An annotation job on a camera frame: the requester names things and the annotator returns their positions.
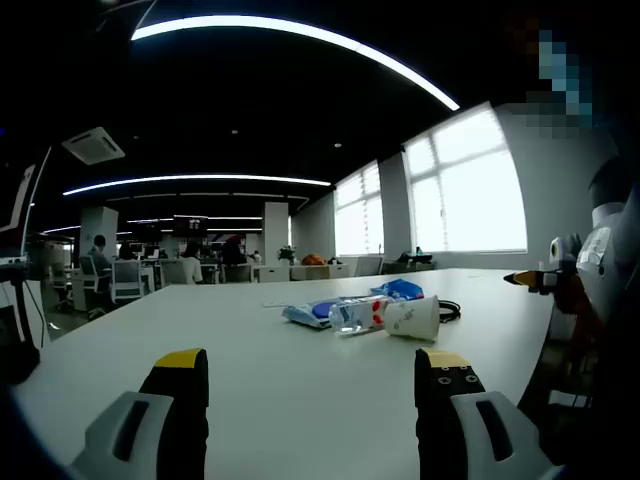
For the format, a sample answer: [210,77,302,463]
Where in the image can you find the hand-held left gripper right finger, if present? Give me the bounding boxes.
[413,348,566,480]

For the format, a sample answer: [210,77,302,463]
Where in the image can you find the dark object on windowsill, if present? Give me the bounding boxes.
[397,247,436,264]

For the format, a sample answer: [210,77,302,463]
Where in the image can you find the white tabletop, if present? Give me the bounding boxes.
[9,267,569,480]

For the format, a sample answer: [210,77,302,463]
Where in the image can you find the straight ceiling light strip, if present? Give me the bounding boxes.
[63,173,332,197]

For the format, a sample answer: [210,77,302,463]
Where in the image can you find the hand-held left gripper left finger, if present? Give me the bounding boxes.
[72,348,210,480]

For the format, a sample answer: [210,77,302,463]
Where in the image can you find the display screen on stand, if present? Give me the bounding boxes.
[0,144,54,241]

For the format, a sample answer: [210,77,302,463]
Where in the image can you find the black cable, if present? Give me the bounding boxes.
[437,298,462,324]

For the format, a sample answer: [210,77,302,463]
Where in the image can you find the ceiling air conditioner unit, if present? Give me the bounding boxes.
[62,126,126,166]

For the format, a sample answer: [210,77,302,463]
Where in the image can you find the hanging monitor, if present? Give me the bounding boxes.
[173,214,209,234]

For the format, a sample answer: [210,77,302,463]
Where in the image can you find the large bright window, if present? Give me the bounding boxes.
[402,107,529,254]

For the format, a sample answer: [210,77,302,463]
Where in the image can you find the white paper cup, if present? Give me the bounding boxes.
[383,294,441,344]

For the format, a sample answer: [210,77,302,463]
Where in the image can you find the blue white wipes packet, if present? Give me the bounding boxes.
[281,298,346,330]

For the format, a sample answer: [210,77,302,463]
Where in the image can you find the long curved ceiling light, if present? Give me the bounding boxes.
[130,14,461,112]

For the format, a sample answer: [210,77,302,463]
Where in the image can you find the narrow bright window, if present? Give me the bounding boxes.
[333,160,385,257]

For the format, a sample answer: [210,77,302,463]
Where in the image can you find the clear plastic water bottle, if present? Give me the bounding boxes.
[328,294,396,337]

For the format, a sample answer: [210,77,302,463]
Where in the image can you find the blue tissue pack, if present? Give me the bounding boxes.
[369,278,425,302]

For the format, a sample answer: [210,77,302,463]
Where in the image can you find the low white cabinet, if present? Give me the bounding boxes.
[252,263,351,283]

